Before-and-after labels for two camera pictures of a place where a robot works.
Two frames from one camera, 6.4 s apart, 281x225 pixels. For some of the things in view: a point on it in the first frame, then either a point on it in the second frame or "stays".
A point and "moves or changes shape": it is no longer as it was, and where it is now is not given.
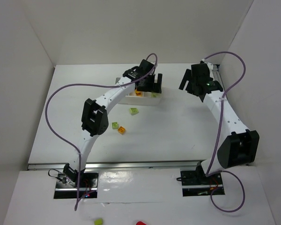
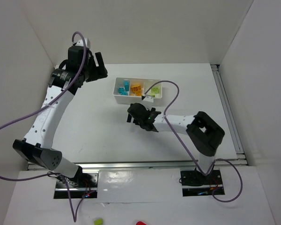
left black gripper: [149, 85] to [95, 71]
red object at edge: [140, 223] stays
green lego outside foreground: [98, 221] stays
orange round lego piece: [137, 93] moves or changes shape
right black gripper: [190, 82] to [133, 117]
